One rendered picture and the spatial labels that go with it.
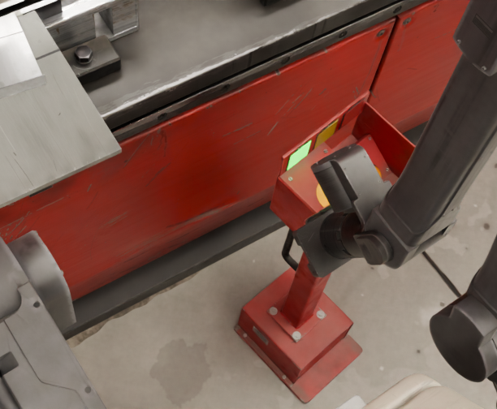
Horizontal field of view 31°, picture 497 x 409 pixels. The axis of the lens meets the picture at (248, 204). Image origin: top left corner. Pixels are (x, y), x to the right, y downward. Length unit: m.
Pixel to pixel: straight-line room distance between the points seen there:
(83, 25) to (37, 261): 0.96
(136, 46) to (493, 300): 0.81
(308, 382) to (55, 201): 0.86
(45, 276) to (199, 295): 1.74
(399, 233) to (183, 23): 0.70
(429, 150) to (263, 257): 1.48
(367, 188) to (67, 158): 0.43
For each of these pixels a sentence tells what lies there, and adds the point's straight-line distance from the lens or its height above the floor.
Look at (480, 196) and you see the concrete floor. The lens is 2.46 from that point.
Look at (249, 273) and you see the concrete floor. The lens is 2.22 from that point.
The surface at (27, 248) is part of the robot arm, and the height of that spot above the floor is 1.62.
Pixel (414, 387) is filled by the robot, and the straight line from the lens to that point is 0.78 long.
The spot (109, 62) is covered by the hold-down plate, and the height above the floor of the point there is 0.90.
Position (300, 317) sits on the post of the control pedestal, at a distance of 1.99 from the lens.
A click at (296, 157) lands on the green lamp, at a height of 0.81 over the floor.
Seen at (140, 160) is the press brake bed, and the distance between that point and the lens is 1.55.
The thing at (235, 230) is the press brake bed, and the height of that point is 0.05.
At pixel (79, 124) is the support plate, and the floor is 1.00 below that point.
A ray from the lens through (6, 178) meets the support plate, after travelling 1.20.
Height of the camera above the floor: 2.04
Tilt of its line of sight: 62 degrees down
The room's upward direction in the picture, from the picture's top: 12 degrees clockwise
